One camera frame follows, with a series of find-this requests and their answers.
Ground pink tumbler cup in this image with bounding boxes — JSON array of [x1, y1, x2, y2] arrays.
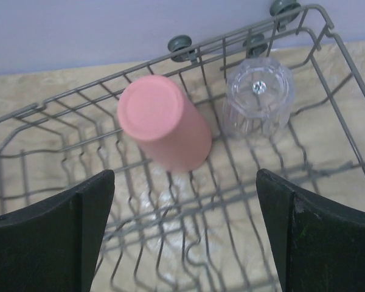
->
[[117, 75, 212, 172]]

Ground clear glass cup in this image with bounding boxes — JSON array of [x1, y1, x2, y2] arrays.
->
[[223, 57, 295, 142]]

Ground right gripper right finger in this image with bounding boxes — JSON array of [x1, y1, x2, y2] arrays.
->
[[255, 169, 365, 291]]

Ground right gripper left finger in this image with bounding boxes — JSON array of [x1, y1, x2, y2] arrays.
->
[[0, 170, 115, 291]]

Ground grey wire dish rack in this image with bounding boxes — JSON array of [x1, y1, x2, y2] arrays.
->
[[0, 1, 365, 291]]

